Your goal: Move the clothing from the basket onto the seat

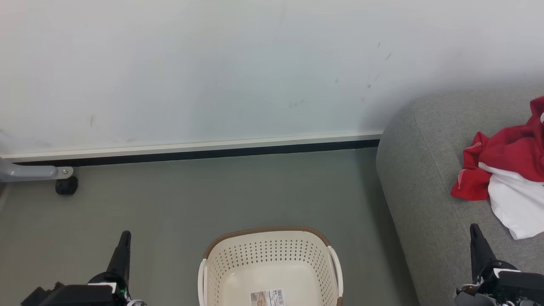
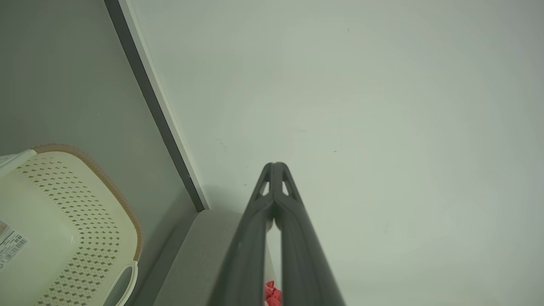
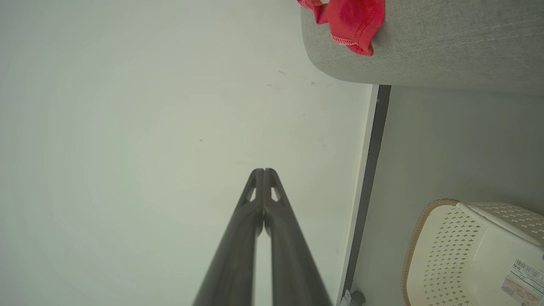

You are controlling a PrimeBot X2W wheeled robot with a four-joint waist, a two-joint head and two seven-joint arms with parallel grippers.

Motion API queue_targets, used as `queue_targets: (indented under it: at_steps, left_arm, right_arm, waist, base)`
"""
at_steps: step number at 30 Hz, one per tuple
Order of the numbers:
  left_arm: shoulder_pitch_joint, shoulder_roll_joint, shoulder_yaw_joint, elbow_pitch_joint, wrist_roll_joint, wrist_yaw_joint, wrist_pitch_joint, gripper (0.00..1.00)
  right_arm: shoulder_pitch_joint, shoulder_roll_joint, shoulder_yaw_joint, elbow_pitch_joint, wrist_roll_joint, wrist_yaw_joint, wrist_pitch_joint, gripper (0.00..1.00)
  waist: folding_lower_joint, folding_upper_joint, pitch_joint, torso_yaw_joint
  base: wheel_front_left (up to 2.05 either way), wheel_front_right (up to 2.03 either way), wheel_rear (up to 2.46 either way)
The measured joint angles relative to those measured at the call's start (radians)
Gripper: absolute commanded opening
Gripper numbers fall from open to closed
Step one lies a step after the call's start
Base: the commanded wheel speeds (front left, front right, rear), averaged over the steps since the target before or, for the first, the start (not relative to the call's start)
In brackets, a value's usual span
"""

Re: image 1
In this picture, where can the black caster wheel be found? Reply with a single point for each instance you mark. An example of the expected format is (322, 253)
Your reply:
(66, 186)

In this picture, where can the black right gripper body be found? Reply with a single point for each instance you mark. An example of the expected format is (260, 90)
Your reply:
(514, 289)

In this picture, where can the grey metal frame leg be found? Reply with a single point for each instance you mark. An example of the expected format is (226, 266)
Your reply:
(29, 172)

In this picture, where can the red garment with white stitching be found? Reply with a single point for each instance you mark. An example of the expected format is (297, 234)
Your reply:
(510, 148)

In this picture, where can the grey fabric sofa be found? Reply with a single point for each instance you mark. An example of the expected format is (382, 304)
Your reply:
(425, 191)

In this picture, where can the white and black skirting board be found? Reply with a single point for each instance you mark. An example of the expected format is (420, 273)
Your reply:
(191, 151)

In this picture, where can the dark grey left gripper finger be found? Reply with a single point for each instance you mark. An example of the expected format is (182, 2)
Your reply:
(121, 261)

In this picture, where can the plain white garment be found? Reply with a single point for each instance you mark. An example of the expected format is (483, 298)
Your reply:
(518, 204)

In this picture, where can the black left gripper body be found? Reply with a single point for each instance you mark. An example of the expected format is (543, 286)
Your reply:
(76, 295)

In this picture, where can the cream perforated laundry basket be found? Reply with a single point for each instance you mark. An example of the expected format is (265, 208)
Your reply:
(272, 255)

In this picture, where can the printed barcode label sticker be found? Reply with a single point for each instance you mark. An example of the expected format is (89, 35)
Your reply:
(267, 298)

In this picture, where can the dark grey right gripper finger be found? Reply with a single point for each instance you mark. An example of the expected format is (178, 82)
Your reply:
(480, 255)

